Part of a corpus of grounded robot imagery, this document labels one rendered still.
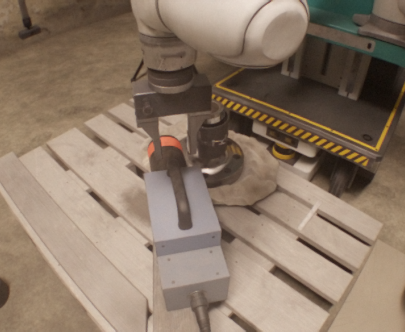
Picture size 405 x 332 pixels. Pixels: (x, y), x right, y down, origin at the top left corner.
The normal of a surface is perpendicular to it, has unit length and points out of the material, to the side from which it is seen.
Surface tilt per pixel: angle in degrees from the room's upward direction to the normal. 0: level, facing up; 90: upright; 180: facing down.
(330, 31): 90
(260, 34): 92
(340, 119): 0
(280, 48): 96
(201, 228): 0
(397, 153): 0
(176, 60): 90
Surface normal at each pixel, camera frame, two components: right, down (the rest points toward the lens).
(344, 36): -0.62, 0.53
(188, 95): 0.22, 0.65
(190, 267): 0.00, -0.74
